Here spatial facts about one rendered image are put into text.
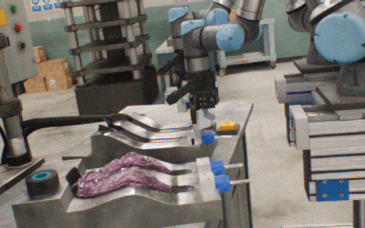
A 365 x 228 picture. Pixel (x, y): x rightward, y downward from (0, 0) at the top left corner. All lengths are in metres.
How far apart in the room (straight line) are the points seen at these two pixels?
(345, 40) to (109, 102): 4.61
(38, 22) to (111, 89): 3.38
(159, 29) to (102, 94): 2.76
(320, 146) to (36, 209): 0.74
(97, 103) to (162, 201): 4.49
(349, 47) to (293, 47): 6.96
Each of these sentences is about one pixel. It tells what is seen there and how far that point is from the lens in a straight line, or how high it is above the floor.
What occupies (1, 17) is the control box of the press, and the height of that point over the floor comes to 1.35.
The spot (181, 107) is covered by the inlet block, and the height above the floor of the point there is 0.92.
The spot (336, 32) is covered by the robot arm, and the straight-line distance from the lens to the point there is 0.98.
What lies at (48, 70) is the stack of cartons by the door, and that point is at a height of 0.39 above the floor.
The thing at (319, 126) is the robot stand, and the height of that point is 0.97.
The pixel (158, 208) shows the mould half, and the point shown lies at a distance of 1.02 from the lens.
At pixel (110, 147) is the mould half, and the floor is 0.89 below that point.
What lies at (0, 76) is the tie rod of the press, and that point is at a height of 1.14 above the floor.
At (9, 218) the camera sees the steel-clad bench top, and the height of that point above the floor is 0.80.
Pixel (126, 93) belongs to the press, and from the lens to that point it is 5.32.
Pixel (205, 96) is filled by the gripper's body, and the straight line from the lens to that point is 1.25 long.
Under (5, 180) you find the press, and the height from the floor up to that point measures 0.79.
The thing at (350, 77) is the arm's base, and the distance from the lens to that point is 1.15.
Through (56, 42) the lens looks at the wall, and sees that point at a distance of 8.30.
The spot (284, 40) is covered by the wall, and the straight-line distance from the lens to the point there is 7.89.
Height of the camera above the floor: 1.32
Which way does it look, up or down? 15 degrees down
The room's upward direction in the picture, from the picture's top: 7 degrees counter-clockwise
